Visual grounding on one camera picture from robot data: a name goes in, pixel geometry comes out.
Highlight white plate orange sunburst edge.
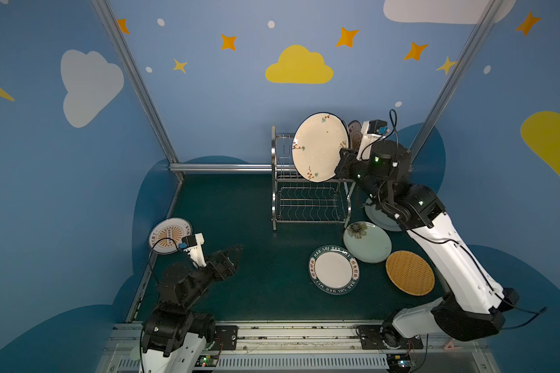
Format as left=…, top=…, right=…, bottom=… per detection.
left=149, top=218, right=192, bottom=255

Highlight white plate floral sprigs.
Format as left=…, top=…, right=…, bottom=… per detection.
left=292, top=113, right=350, bottom=183

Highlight stainless steel dish rack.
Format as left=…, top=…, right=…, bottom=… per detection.
left=271, top=129, right=355, bottom=231

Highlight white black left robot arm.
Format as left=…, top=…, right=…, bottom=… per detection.
left=139, top=245, right=244, bottom=372

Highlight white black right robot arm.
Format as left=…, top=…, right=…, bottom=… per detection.
left=334, top=140, right=519, bottom=348

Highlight plain grey-green plate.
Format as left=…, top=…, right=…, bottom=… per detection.
left=364, top=198, right=401, bottom=232

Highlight pale green sunflower plate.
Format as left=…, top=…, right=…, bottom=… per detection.
left=343, top=222, right=392, bottom=264

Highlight left green circuit board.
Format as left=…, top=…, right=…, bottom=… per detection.
left=195, top=355, right=219, bottom=368

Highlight green circuit board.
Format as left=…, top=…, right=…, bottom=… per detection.
left=387, top=354, right=412, bottom=373
left=195, top=355, right=219, bottom=368

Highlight white plate green lettered rim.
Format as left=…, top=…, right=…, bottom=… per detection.
left=308, top=245, right=360, bottom=295

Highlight orange woven round plate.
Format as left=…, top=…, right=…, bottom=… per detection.
left=386, top=250, right=436, bottom=296

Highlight pink clothes peg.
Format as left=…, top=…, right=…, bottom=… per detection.
left=443, top=340, right=457, bottom=351

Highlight right green circuit board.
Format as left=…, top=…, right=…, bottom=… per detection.
left=387, top=354, right=412, bottom=373

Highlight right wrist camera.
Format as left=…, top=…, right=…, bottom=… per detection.
left=357, top=120, right=390, bottom=161

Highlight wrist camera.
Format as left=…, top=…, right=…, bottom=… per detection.
left=357, top=120, right=390, bottom=161
left=177, top=233, right=207, bottom=267

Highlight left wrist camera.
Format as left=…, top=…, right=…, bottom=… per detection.
left=177, top=233, right=207, bottom=267

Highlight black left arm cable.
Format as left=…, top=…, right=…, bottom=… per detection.
left=148, top=236, right=180, bottom=262

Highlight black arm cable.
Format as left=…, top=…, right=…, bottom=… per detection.
left=498, top=305, right=548, bottom=331
left=148, top=236, right=180, bottom=262

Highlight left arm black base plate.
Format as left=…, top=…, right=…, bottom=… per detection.
left=205, top=325, right=238, bottom=351

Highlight aluminium frame back rail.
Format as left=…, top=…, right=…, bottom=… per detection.
left=169, top=163, right=296, bottom=173

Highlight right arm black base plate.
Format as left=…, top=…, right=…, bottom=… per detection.
left=356, top=323, right=424, bottom=350

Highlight aluminium frame right post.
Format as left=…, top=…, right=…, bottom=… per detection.
left=409, top=0, right=504, bottom=162

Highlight aluminium frame post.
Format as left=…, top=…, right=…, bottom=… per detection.
left=409, top=0, right=504, bottom=162
left=92, top=0, right=178, bottom=163

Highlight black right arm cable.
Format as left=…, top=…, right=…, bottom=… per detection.
left=498, top=305, right=548, bottom=331

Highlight aluminium frame left post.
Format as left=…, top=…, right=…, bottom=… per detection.
left=92, top=0, right=178, bottom=163

